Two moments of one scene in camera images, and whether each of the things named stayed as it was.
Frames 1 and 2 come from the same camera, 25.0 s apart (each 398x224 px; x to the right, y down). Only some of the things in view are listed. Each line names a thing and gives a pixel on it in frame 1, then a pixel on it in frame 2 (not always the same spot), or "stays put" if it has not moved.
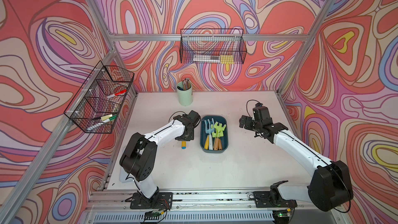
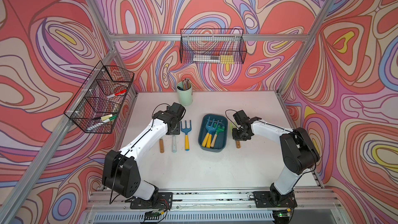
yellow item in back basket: x=227 y=59 stays put
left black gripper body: x=189 y=137 to x=176 y=129
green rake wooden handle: x=216 y=135 to x=161 y=145
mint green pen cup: x=185 y=97 stays put
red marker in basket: x=118 y=93 stays put
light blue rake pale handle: x=209 y=131 to x=174 y=148
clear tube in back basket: x=206 y=58 stays put
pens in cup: x=186 y=84 stays put
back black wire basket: x=214 y=46 stays put
